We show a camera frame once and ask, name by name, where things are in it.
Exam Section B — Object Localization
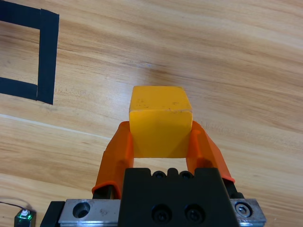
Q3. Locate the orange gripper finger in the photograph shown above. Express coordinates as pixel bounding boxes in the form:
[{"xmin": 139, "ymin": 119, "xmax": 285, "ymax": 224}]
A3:
[
  {"xmin": 91, "ymin": 120, "xmax": 135, "ymax": 200},
  {"xmin": 185, "ymin": 120, "xmax": 245, "ymax": 200}
]

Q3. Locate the yellow wooden cube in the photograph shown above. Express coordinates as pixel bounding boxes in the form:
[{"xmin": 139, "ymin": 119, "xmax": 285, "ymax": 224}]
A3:
[{"xmin": 128, "ymin": 85, "xmax": 194, "ymax": 159}]

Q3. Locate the small module with green light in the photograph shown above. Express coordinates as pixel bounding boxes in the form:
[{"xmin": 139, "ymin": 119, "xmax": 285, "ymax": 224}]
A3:
[{"xmin": 14, "ymin": 209, "xmax": 37, "ymax": 227}]

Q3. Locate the black tape square outline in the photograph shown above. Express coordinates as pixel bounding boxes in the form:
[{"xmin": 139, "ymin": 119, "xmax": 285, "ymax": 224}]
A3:
[{"xmin": 0, "ymin": 0, "xmax": 60, "ymax": 105}]

